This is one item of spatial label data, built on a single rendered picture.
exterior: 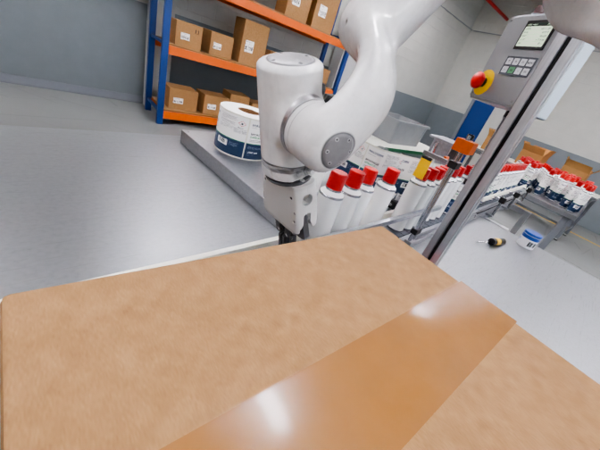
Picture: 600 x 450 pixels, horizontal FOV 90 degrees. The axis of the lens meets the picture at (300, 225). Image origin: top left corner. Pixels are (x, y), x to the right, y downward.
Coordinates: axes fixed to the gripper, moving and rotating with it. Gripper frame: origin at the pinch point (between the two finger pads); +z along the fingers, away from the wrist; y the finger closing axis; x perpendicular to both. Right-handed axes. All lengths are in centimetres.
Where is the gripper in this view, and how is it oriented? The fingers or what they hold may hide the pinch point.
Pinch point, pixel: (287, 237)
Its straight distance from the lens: 58.8
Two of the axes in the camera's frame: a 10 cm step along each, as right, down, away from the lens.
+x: -7.6, 4.2, -5.0
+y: -6.5, -5.4, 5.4
